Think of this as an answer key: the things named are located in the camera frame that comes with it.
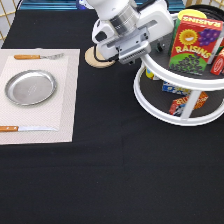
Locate red box lower tier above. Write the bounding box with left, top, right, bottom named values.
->
left=169, top=92, right=208, bottom=117

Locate white two-tier lazy Susan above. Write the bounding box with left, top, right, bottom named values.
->
left=132, top=3, right=224, bottom=127

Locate wooden handled fork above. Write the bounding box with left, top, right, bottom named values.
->
left=14, top=53, right=64, bottom=60

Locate round silver metal plate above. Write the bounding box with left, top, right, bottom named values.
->
left=5, top=70, right=57, bottom=106

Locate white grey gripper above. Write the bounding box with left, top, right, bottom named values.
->
left=91, top=0, right=174, bottom=64

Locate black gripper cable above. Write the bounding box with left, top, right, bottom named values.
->
left=93, top=44, right=116, bottom=64

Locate beige woven placemat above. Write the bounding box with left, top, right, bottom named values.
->
left=0, top=49, right=80, bottom=145

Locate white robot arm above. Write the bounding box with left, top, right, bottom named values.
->
left=88, top=0, right=174, bottom=64

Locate red raisins box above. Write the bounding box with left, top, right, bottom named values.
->
left=169, top=15, right=223, bottom=75

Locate round wooden coaster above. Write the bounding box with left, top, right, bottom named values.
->
left=85, top=46, right=114, bottom=68

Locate wooden handled knife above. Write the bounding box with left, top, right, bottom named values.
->
left=0, top=126, right=57, bottom=132

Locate red butter box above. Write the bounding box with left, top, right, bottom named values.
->
left=210, top=40, right=224, bottom=75

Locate yellow green can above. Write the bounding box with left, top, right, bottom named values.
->
left=168, top=9, right=207, bottom=56

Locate blue yellow can lower tier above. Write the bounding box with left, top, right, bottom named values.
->
left=145, top=69, right=191, bottom=96

